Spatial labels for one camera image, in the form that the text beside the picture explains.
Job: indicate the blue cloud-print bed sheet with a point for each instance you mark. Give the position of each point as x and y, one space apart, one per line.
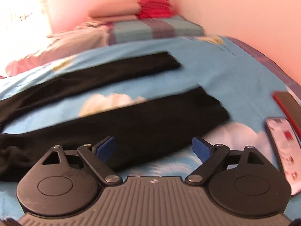
225 75

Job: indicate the red-edged dark phone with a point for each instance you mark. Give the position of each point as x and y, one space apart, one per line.
288 106

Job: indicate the pink floral quilt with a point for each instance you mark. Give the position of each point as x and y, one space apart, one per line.
61 47

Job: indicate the blue folded blanket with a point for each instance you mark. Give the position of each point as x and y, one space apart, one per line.
152 29

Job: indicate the red cloth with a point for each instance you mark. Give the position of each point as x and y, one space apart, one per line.
154 7

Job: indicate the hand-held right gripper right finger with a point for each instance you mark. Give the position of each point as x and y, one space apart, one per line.
199 148

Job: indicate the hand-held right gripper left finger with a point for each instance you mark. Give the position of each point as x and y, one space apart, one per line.
106 147

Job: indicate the black pants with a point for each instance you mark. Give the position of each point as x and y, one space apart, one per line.
131 122

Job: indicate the lit smartphone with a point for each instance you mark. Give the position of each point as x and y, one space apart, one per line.
283 153

